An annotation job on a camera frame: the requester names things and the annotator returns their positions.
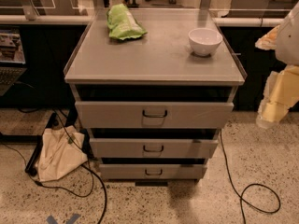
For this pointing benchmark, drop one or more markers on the cream tote bag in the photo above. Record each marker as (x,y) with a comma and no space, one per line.
(61,153)

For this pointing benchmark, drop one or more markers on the white ceramic bowl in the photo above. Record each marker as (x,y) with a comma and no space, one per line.
(204,41)

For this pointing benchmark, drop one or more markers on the green chip bag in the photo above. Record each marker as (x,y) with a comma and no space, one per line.
(122,24)

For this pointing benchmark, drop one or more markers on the laptop computer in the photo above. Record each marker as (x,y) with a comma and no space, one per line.
(12,58)

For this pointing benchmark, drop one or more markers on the grey bottom drawer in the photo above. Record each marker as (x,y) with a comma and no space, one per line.
(152,171)

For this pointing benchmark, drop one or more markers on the grey drawer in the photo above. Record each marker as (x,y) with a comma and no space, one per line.
(152,148)
(152,171)
(170,115)

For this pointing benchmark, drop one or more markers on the white horizontal rail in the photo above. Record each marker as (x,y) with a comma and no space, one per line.
(84,20)

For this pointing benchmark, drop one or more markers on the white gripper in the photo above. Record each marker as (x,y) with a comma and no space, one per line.
(288,41)

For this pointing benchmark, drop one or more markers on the grey middle drawer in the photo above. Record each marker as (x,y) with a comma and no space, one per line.
(152,148)

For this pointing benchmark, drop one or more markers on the grey top drawer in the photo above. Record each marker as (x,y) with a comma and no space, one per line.
(170,115)

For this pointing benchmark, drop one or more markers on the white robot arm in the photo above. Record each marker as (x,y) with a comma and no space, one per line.
(287,49)

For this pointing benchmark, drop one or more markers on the grey drawer cabinet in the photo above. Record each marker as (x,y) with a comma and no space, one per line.
(159,67)

